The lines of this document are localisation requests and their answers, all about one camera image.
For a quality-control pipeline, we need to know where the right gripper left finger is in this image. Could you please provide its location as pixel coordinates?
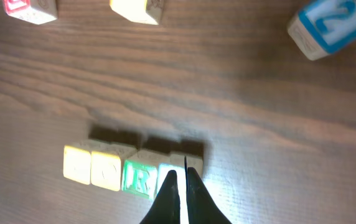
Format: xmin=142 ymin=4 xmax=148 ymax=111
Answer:
xmin=140 ymin=170 xmax=180 ymax=224

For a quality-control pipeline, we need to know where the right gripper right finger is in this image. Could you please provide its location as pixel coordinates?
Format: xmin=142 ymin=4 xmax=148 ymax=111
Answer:
xmin=184 ymin=157 xmax=232 ymax=224

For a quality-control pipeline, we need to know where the green R block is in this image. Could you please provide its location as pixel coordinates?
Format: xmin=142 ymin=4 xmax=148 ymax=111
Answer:
xmin=121 ymin=149 xmax=169 ymax=200

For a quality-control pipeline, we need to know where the blue L block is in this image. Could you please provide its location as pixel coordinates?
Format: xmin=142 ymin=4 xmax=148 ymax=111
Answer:
xmin=157 ymin=152 xmax=204 ymax=224

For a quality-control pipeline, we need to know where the yellow O block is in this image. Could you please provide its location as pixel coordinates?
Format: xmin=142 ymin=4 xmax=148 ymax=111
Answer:
xmin=91 ymin=142 xmax=138 ymax=192

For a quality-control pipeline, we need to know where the yellow C block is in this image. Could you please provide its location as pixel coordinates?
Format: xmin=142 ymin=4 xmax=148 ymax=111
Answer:
xmin=63 ymin=139 xmax=109 ymax=185

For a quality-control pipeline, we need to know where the yellow S block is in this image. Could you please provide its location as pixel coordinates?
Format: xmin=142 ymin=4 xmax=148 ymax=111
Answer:
xmin=110 ymin=0 xmax=164 ymax=25

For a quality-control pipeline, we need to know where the blue 2 block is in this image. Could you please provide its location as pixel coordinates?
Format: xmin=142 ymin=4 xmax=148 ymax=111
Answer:
xmin=288 ymin=0 xmax=356 ymax=61

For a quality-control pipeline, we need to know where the red I block centre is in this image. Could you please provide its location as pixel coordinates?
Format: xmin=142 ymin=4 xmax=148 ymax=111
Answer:
xmin=2 ymin=0 xmax=58 ymax=25

